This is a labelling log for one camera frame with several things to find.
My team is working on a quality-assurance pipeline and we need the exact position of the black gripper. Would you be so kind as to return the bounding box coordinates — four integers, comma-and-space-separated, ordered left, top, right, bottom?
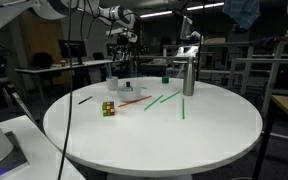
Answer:
116, 33, 132, 63

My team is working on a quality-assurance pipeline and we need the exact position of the small clear container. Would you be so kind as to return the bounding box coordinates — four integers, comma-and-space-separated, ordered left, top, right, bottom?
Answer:
116, 83, 142, 103

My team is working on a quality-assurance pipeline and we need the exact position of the white office desk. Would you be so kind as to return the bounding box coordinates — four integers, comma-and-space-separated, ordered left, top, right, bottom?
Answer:
14, 59, 114, 104

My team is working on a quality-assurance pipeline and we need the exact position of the black computer monitor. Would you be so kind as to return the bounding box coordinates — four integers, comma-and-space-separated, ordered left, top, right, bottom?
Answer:
58, 39, 87, 66

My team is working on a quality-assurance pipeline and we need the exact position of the orange thin stick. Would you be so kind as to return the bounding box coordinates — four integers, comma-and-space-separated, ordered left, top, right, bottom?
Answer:
117, 95, 153, 108

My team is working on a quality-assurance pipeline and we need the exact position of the long ceiling light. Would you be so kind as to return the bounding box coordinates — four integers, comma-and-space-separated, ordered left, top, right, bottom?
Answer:
139, 10, 174, 19
186, 1, 225, 11

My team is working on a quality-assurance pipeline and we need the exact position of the multicoloured Rubik's cube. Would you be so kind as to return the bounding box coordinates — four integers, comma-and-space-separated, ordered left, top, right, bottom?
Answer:
101, 101, 116, 118

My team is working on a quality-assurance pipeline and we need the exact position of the silver metal bottle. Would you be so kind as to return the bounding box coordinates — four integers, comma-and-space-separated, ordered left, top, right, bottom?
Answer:
182, 55, 196, 97

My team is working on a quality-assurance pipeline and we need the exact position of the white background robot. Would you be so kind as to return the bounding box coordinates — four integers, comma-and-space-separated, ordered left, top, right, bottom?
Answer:
176, 14, 202, 58

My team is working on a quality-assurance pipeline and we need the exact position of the black office chair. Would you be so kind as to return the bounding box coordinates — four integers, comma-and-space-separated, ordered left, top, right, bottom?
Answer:
30, 51, 54, 70

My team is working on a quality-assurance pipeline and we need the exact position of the grey metal rod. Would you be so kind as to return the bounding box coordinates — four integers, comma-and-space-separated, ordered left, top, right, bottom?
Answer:
11, 91, 37, 125

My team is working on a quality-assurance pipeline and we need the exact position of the white platform board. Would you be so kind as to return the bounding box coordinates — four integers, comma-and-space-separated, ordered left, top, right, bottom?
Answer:
0, 114, 87, 180

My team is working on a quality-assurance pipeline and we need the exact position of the blue checked cloth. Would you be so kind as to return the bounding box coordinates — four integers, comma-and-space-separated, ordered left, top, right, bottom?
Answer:
222, 0, 262, 32

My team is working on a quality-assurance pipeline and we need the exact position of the black hanging cable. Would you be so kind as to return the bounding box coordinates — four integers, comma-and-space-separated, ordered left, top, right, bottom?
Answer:
56, 0, 75, 180

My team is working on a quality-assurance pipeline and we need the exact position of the grey metal frame table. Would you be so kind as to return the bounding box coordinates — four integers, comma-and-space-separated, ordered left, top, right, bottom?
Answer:
228, 34, 288, 98

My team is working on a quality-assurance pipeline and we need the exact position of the grey base plate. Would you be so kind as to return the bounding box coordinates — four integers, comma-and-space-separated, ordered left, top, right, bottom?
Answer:
0, 130, 30, 180

